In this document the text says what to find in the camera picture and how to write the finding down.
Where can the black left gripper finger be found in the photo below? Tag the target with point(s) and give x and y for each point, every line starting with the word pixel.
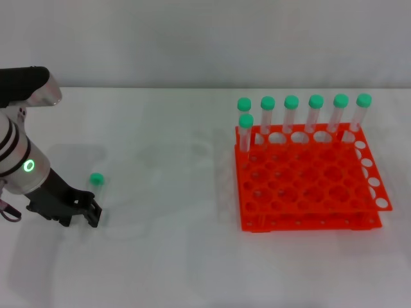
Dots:
pixel 86 196
pixel 94 214

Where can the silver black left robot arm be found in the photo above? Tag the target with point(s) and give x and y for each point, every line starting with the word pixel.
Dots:
pixel 19 150

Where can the orange plastic test tube rack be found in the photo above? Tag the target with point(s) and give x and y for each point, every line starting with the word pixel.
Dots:
pixel 308 179

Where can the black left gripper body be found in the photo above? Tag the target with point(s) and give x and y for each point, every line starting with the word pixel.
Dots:
pixel 54 195

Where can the clear test tube green cap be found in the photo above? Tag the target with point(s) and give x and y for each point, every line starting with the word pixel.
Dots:
pixel 246 121
pixel 316 101
pixel 363 100
pixel 244 104
pixel 96 179
pixel 267 103
pixel 340 101
pixel 291 102

